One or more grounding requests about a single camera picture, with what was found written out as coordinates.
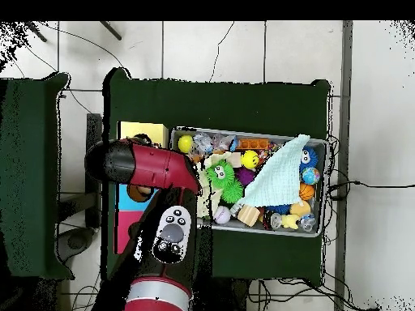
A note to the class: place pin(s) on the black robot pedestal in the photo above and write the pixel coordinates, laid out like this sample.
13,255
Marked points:
227,298

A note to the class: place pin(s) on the yellow smiley ball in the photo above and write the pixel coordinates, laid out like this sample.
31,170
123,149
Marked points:
249,159

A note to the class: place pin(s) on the wooden three-hole box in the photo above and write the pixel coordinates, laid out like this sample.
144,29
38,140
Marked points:
142,129

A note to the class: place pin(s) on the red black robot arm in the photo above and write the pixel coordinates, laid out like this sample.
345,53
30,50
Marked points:
152,167

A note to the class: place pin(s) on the green spiky toy with eyes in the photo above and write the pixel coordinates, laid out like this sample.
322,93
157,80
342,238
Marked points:
231,191

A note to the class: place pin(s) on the globe print ball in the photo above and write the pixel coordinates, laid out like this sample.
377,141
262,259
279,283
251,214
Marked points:
310,176

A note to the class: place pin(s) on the silver mesh bin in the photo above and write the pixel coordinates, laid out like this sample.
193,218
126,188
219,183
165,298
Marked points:
275,232

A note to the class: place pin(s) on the grey rounded floor object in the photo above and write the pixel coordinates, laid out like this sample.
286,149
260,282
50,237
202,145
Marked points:
76,241

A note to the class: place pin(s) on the dark metal leg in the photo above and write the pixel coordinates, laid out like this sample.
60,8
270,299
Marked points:
111,30
35,31

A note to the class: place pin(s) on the white baseball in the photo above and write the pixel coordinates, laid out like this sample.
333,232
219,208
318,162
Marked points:
222,215

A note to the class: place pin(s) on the cream knitted cloth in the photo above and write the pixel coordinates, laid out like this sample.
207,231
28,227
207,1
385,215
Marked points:
207,175

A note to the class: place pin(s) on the dark green table cloth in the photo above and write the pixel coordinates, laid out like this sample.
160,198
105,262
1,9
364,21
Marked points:
26,162
227,103

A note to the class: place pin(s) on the striped wooden block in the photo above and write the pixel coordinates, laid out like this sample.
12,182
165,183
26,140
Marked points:
249,215

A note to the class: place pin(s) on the black upright panel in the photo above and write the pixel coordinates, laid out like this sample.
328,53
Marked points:
94,126

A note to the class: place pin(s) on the mint knitted cloth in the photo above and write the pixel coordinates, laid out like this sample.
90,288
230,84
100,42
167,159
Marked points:
278,181

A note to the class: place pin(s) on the plain yellow ball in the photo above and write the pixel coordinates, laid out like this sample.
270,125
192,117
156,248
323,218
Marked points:
185,144

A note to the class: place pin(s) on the small orange basketball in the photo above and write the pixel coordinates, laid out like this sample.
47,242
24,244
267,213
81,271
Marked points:
306,191

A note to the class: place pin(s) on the crushed clear plastic bottle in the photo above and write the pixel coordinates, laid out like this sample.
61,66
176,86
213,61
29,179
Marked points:
223,142

